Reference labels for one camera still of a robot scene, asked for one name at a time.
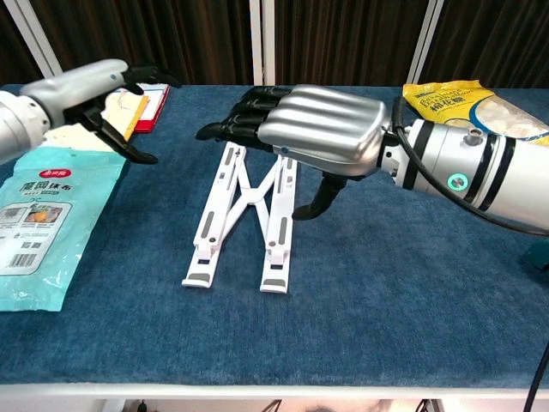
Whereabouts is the white folding stand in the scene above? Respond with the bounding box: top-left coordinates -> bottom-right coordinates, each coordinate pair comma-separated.
181,141 -> 299,295

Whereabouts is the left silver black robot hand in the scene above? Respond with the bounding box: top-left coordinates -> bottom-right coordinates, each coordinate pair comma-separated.
19,58 -> 182,166

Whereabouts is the cream torn paper sheet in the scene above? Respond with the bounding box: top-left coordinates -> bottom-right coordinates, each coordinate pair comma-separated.
45,88 -> 145,152

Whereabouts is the teal cleaning cloth package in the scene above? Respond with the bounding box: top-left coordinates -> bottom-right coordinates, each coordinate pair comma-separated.
0,145 -> 132,313

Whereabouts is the yellow marshmallow bag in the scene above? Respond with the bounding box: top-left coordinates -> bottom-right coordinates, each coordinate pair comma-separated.
401,78 -> 549,147

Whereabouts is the black pleated curtain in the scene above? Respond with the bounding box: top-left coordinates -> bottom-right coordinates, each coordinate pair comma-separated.
0,0 -> 549,89

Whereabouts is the white frame post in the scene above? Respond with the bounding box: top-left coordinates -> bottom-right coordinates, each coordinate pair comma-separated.
405,0 -> 443,86
250,0 -> 276,86
3,0 -> 64,79

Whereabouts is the blue table mat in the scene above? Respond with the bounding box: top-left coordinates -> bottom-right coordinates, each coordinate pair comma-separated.
0,83 -> 549,387

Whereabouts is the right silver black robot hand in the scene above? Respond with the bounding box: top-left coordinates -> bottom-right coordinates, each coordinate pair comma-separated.
195,84 -> 392,221

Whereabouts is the red white desk calendar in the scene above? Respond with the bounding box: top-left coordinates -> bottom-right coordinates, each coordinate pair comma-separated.
115,83 -> 171,135

